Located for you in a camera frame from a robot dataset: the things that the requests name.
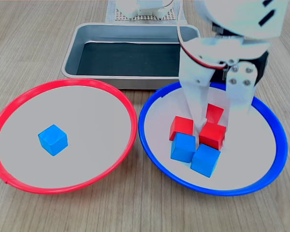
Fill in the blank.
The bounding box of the red cube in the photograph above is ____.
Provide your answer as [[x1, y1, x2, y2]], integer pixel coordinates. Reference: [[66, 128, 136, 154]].
[[205, 103, 225, 125], [169, 116, 194, 142], [198, 121, 227, 151]]

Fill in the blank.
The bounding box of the blue cube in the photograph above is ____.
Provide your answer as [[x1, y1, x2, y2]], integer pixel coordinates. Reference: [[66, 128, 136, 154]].
[[170, 132, 197, 164], [37, 124, 69, 157], [190, 143, 221, 178]]

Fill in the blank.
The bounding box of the blue-rimmed white plate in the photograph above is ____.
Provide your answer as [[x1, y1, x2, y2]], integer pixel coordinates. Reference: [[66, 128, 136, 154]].
[[138, 81, 289, 196]]

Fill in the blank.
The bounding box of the black tray mat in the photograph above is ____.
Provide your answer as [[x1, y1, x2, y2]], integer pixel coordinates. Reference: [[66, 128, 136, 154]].
[[76, 41, 182, 77]]

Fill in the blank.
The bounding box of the red-rimmed white plate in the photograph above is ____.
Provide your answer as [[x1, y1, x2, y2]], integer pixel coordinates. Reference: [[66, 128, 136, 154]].
[[0, 78, 138, 195]]

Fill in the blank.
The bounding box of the steel tray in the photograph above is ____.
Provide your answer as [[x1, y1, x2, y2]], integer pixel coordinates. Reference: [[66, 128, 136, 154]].
[[62, 23, 201, 90]]

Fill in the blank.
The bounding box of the red and black cable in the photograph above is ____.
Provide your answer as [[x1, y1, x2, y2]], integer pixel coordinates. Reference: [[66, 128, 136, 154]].
[[176, 0, 230, 71]]

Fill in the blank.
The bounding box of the pale perforated base plate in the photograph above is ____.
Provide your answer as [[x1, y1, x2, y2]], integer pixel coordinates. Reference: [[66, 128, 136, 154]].
[[115, 8, 177, 21]]

